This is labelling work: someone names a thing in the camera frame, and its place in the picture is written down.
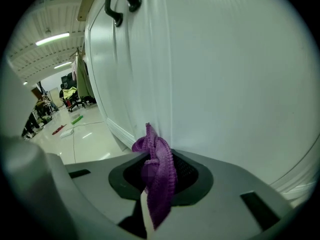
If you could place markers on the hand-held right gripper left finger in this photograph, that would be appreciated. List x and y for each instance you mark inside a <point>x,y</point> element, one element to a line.
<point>100,184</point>

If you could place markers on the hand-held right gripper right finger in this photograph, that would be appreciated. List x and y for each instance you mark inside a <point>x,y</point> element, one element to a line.
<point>225,196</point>

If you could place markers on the purple cloth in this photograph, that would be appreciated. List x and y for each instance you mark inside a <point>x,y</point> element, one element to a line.
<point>160,164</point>

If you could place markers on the white cabinet door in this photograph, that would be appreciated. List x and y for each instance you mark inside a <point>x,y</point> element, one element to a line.
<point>105,71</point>
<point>225,84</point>

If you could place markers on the white vanity cabinet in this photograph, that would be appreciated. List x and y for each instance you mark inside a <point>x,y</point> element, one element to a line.
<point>122,136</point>

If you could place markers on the white power strip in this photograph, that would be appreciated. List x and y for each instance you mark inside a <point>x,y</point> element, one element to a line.
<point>67,133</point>

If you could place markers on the green spray bottle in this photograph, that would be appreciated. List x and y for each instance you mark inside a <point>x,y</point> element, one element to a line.
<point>77,119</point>

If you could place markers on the green black bag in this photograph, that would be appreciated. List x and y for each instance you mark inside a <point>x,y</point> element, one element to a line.
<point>47,119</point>

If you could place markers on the black office chair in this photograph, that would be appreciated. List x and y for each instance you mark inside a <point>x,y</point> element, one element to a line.
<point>75,104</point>

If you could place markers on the yellow-green garment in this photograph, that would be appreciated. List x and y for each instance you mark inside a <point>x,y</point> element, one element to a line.
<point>68,92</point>

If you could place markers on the green hanging coat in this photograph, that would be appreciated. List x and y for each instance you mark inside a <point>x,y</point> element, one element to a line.
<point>83,84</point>

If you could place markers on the pink hanging garment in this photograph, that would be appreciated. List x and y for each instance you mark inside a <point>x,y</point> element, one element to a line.
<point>74,70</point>

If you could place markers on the black garment rack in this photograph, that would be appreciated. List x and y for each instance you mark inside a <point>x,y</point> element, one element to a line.
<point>77,51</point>

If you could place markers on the beige wooden support board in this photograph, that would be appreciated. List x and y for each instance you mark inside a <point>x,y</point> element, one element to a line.
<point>86,6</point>

